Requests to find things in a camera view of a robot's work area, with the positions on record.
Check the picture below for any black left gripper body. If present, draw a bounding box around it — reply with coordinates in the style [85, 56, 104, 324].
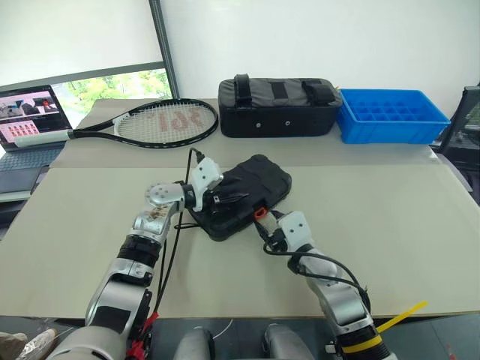
[204, 186, 227, 216]

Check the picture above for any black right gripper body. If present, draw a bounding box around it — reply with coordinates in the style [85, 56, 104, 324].
[262, 224, 288, 254]

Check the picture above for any black plastic tool case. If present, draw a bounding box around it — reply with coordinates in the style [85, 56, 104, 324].
[186, 153, 294, 242]

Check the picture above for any black fabric carry bag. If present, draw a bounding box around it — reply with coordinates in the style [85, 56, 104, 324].
[217, 73, 344, 139]

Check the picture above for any grey rounded robot leg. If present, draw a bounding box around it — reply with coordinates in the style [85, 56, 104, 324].
[262, 324, 314, 360]
[174, 326, 216, 360]

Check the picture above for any blue plastic divided crate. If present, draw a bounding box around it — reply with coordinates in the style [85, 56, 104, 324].
[335, 88, 452, 146]

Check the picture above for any black white tennis racket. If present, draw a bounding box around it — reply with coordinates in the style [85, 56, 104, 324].
[14, 97, 220, 149]

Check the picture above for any black mesh office chair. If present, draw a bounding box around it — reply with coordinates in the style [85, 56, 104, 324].
[438, 85, 480, 206]

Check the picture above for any open grey laptop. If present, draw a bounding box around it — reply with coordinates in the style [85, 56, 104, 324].
[0, 84, 74, 204]

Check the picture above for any brown crumpled cloth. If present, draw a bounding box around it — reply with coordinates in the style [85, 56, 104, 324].
[0, 328, 59, 360]

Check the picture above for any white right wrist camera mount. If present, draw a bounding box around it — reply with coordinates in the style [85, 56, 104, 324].
[279, 210, 313, 252]

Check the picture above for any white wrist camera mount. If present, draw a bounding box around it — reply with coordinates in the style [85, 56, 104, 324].
[279, 210, 313, 252]
[189, 157, 224, 212]

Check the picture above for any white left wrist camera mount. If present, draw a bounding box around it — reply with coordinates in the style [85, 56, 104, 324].
[189, 157, 224, 212]

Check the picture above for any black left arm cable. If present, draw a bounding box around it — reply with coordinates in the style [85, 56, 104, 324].
[151, 148, 206, 320]

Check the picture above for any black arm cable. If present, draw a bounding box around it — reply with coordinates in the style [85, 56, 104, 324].
[262, 239, 373, 305]
[151, 148, 206, 320]

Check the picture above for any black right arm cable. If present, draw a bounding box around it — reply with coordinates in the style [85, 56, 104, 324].
[262, 239, 373, 305]

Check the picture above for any grey window frame post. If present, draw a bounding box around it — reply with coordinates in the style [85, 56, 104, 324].
[148, 0, 181, 101]

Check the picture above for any red cable tie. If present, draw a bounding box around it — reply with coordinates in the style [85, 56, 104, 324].
[126, 335, 152, 359]

